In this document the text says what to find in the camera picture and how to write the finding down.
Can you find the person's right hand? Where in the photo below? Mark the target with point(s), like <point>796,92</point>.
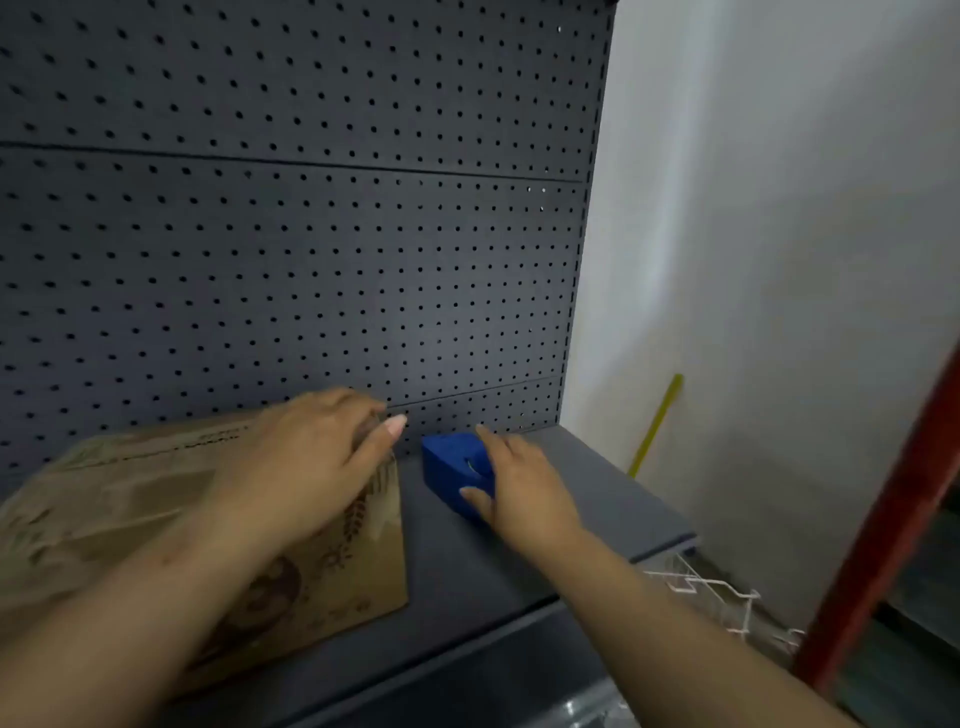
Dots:
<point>529,495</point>

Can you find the person's left hand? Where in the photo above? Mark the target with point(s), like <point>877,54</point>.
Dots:
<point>300,465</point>

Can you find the blue tape dispenser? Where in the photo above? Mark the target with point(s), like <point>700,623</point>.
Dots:
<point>450,469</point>

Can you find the printed brown cardboard box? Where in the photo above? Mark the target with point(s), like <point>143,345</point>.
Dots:
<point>337,585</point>

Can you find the person's left forearm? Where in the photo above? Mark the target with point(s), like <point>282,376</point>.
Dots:
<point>112,622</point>

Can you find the person's right forearm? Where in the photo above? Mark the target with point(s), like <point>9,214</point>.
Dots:
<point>675,645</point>

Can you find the yellow stick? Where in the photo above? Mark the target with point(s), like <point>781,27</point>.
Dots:
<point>656,424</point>

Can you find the grey pegboard back panel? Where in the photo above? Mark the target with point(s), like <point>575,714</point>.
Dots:
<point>300,262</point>

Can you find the red glass-door drinks fridge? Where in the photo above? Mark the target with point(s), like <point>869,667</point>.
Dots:
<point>877,540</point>

